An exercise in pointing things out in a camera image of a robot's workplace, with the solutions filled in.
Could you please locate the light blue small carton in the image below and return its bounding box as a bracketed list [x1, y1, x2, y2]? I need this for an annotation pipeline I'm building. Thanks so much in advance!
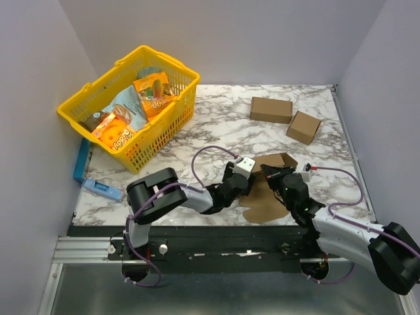
[82, 178, 123, 202]

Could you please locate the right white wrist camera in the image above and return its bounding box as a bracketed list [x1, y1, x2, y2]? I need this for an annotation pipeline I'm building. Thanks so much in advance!
[297, 163, 317, 182]

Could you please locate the small folded cardboard box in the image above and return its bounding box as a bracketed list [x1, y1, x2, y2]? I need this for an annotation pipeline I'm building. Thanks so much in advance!
[286, 111, 321, 145]

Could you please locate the orange mango snack bag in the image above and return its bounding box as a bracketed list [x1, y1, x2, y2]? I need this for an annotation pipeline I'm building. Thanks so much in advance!
[133, 72, 175, 122]

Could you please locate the large folded cardboard box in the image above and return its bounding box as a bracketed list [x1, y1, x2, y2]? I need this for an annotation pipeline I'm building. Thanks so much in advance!
[249, 96, 293, 124]

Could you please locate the orange apple snack bag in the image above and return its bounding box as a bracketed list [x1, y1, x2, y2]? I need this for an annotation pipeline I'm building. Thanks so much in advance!
[92, 113, 136, 151]

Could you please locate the dark brown snack pack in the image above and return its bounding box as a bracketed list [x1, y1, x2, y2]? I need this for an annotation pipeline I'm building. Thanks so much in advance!
[79, 115, 101, 133]

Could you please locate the light blue bread bag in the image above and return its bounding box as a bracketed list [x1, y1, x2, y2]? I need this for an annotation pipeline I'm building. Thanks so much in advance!
[100, 85, 148, 132]

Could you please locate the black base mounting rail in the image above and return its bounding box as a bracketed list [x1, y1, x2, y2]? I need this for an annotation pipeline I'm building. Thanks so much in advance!
[67, 225, 345, 275]

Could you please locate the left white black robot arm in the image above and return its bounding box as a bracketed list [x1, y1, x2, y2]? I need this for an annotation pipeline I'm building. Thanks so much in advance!
[123, 157, 255, 259]

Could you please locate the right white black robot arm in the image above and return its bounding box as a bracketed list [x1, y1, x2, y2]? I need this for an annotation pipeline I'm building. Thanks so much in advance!
[261, 164, 419, 295]

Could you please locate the brown cardboard box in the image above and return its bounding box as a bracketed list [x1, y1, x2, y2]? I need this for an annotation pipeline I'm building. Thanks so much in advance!
[239, 153, 298, 224]

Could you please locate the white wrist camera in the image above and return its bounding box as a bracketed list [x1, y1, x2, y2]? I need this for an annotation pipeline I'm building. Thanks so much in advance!
[297, 163, 317, 182]
[232, 157, 255, 179]

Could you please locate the yellow plastic shopping basket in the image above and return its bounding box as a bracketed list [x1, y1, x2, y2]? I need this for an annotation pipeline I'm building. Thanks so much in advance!
[57, 45, 200, 173]

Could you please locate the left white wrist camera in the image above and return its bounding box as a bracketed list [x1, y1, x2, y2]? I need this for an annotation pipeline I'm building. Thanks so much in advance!
[232, 157, 255, 179]

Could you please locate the aluminium extrusion frame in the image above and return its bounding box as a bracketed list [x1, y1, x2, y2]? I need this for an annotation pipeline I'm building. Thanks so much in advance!
[52, 236, 348, 265]

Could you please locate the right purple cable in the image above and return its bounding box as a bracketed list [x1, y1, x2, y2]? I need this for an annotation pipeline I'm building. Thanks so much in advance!
[303, 165, 420, 285]

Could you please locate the green round snack pack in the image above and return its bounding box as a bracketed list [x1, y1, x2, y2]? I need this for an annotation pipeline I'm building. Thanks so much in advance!
[136, 66, 163, 79]

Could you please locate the blue flat box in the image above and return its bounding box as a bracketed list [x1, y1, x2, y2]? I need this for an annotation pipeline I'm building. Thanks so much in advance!
[73, 138, 91, 184]

